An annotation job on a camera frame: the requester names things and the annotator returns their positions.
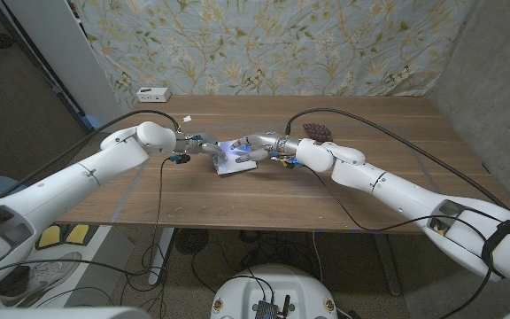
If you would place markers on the floral printed backdrop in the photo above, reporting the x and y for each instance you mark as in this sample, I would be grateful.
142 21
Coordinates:
281 44

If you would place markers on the purple toy grapes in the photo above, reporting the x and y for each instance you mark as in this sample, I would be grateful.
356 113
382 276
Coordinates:
318 132

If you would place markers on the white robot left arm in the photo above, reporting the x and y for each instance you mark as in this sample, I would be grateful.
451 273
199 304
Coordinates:
69 181

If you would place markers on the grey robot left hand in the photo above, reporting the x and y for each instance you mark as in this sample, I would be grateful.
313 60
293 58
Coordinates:
199 142

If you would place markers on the printed floor mat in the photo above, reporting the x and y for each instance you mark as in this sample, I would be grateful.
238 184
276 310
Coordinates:
104 266

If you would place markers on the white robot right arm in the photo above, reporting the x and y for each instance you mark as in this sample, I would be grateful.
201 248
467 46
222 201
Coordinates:
414 199

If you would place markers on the white paper sheet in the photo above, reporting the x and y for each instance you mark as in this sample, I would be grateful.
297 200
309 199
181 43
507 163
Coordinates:
237 168

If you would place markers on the white power strip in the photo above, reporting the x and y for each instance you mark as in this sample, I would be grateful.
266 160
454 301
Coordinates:
153 94

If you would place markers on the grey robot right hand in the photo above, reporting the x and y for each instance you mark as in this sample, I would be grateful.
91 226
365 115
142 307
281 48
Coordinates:
272 142

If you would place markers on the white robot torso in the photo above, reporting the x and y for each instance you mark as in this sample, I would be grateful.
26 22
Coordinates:
272 288

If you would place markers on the black round fan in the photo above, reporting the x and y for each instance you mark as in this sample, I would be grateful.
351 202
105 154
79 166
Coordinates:
191 240

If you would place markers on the grey sneaker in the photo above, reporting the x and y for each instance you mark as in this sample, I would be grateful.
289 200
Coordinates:
47 274

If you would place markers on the grey table leg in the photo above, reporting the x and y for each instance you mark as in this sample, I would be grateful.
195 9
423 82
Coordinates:
388 266

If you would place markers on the white table leg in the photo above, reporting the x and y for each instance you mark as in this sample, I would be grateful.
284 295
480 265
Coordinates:
163 252

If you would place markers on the white cabinet panel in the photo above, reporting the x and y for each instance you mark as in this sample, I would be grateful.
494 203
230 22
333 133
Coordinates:
69 57

